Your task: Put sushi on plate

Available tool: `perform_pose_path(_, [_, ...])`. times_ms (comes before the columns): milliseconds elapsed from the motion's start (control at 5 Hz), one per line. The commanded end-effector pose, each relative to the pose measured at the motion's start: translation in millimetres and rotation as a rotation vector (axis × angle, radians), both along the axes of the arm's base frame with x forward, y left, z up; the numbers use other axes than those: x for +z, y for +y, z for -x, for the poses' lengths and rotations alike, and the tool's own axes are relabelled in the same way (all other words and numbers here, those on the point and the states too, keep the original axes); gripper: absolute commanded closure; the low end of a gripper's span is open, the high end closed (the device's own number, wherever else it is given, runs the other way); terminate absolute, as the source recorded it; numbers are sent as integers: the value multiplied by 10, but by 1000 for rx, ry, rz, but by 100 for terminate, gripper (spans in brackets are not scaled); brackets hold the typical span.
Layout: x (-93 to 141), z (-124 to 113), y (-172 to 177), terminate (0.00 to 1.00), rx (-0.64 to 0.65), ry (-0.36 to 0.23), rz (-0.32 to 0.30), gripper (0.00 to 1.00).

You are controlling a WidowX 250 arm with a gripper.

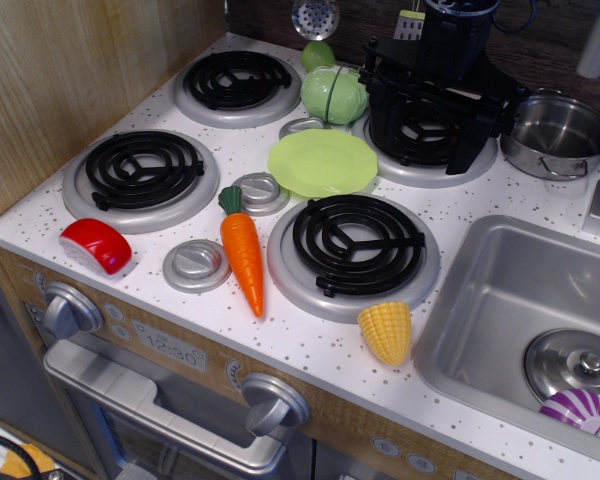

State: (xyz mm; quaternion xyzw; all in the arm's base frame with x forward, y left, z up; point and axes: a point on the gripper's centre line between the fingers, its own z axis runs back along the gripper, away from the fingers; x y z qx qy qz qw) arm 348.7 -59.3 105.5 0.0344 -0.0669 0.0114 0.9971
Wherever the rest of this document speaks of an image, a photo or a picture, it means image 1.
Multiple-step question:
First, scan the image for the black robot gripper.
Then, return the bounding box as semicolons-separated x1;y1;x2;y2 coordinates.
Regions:
360;29;530;175

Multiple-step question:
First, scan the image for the red and white toy sushi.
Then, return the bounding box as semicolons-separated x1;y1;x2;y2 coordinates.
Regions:
59;218;132;276

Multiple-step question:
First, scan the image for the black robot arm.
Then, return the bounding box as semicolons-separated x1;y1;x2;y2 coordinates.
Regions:
360;1;529;175

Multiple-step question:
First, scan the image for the light green plastic plate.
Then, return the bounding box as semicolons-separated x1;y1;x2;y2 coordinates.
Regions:
268;129;378;198

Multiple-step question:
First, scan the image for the back right black burner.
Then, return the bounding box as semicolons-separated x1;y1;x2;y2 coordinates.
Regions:
363;99;499;190

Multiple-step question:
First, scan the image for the black burner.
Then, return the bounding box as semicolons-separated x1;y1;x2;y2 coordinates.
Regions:
267;194;440;323
174;51;301;129
363;99;499;190
62;130;220;234

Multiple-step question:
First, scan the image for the hanging slotted metal spatula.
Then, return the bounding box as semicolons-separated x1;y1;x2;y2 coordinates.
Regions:
393;10;425;41

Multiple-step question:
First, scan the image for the green toy cabbage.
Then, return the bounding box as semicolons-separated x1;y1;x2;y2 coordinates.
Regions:
301;66;368;125

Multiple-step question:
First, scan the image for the stainless steel pot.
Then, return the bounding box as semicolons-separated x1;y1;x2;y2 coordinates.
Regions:
500;93;600;181

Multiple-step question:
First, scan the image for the grey stovetop knob back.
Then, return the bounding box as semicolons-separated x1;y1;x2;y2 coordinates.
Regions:
278;117;330;140

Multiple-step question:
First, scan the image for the grey stovetop knob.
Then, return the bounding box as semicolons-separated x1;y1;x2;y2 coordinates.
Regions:
278;117;330;140
162;239;231;293
233;172;290;217

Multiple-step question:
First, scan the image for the green toy broccoli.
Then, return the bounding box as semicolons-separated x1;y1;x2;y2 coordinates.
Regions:
300;41;336;72

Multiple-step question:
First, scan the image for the hanging metal skimmer ladle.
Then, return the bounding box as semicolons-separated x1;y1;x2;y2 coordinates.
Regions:
291;0;340;41

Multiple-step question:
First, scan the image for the front right black burner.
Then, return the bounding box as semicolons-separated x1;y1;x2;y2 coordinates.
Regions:
267;194;440;323

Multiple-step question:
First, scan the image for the grey toy sink basin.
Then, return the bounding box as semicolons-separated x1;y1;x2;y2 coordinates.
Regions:
414;216;600;462

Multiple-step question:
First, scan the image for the grey stovetop knob middle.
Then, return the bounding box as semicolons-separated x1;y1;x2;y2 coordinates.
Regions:
233;172;290;217

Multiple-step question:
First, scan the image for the back left black burner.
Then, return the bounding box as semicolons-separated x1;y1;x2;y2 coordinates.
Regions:
174;51;301;129

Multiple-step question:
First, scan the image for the yellow toy corn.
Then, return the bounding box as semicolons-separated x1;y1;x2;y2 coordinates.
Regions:
357;301;412;367

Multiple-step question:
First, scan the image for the orange toy carrot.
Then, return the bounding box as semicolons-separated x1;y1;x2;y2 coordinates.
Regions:
218;186;265;318

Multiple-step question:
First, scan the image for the steel pot lid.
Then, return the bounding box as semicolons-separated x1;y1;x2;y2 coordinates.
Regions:
523;329;600;402

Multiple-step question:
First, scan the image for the grey stovetop knob front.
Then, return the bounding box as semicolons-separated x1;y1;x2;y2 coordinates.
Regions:
162;239;231;293

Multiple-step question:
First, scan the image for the front left black burner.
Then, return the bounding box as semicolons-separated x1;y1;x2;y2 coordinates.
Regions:
62;130;220;234

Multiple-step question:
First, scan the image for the purple striped toy onion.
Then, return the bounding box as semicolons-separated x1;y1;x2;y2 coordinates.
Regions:
539;389;600;438

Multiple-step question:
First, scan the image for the right silver oven dial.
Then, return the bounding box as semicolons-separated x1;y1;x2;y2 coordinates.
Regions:
242;372;311;437

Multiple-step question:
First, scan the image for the silver oven dial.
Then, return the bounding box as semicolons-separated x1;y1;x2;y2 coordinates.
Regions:
43;282;104;340
242;372;311;437

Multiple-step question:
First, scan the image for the oven clock display panel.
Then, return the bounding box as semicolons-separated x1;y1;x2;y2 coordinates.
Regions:
132;320;208;373

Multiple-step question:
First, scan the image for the left silver oven dial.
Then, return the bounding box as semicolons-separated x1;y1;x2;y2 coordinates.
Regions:
43;282;104;340

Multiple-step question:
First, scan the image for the yellow object bottom left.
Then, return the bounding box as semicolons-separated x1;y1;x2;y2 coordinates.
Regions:
0;444;56;478

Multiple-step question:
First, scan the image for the silver oven door handle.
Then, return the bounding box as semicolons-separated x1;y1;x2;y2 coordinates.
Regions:
44;340;286;479

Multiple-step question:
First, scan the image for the black cable bottom left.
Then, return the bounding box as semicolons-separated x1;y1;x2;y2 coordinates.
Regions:
0;430;44;480

